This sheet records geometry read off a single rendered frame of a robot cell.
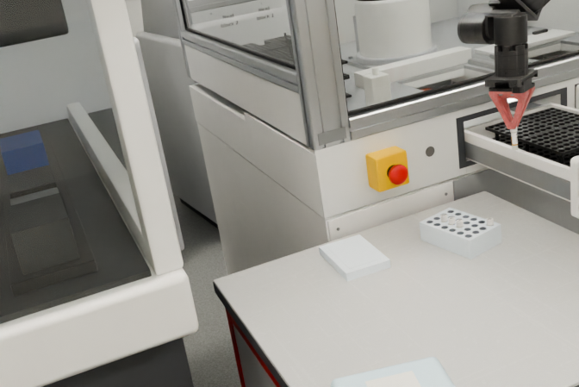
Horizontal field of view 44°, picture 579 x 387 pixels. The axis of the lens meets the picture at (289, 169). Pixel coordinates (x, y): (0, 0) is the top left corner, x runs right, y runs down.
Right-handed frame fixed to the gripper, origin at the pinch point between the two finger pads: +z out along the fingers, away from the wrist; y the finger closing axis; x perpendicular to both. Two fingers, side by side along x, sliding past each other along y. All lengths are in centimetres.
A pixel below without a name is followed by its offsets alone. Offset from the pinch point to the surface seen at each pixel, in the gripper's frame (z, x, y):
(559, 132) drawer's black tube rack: 5.0, 4.6, -14.1
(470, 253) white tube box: 20.1, -3.1, 14.8
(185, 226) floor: 86, -199, -108
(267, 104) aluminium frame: -3, -53, 4
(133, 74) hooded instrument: -20, -32, 60
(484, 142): 6.6, -8.9, -9.4
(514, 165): 9.4, -1.2, -4.4
